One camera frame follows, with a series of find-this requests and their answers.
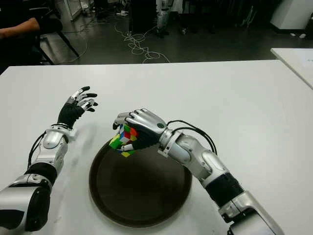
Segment right robot hand black silver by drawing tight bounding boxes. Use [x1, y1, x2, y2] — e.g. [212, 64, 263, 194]
[112, 108, 169, 152]

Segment left robot hand black silver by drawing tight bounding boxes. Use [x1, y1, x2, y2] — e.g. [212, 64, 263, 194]
[57, 86, 99, 130]

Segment multicoloured Rubik's cube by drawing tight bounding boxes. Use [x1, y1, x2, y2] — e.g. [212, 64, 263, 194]
[109, 124, 139, 158]

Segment person's bare forearm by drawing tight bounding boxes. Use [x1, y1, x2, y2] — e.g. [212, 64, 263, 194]
[0, 17, 41, 39]

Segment dark brown round plate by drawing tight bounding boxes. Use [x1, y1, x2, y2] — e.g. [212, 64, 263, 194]
[89, 138, 193, 222]

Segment black chair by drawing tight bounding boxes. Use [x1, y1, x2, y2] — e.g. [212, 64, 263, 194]
[31, 17, 80, 66]

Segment white glass display cabinet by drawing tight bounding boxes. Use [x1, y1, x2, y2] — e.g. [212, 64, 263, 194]
[54, 0, 83, 22]

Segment white humanoid robot legs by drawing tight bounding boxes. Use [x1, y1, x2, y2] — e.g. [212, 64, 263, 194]
[156, 0, 171, 38]

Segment black pillar cabinet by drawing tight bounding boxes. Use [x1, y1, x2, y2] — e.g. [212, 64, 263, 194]
[131, 0, 157, 32]

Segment white side table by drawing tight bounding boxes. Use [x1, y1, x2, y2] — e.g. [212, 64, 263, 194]
[270, 47, 313, 90]

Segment white cabinet with black base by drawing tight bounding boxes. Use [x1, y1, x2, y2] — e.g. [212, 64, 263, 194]
[268, 0, 313, 31]

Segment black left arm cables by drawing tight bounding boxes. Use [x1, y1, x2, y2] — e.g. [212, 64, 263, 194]
[28, 132, 47, 169]

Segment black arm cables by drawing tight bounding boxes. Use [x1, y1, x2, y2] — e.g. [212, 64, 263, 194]
[28, 132, 47, 169]
[167, 119, 218, 156]

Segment thin white floor cable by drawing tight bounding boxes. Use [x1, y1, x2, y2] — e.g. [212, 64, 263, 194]
[65, 18, 98, 62]

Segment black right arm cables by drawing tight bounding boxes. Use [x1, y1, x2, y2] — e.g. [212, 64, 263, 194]
[167, 119, 218, 156]

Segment tangled white floor cable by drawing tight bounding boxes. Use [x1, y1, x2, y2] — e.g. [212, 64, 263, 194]
[113, 18, 172, 64]

